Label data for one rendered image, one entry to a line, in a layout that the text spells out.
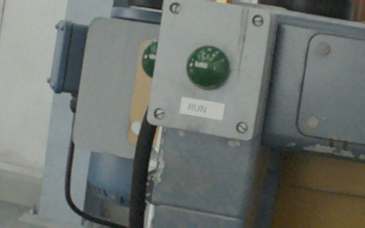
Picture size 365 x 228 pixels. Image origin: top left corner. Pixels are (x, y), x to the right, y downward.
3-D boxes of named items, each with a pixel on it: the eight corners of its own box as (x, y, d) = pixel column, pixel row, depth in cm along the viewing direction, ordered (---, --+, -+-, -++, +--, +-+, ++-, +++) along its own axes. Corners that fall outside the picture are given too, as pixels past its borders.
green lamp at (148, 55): (133, 76, 63) (139, 34, 63) (143, 76, 66) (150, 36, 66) (168, 82, 63) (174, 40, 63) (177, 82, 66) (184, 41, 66)
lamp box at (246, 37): (145, 123, 62) (165, -6, 62) (161, 120, 67) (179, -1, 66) (252, 142, 61) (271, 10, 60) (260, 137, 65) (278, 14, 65)
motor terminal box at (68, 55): (48, 113, 110) (62, 19, 110) (43, 104, 120) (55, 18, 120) (114, 121, 112) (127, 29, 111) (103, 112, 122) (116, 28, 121)
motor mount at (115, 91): (67, 148, 108) (86, 14, 108) (84, 144, 115) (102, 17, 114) (297, 189, 102) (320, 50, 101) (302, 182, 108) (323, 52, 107)
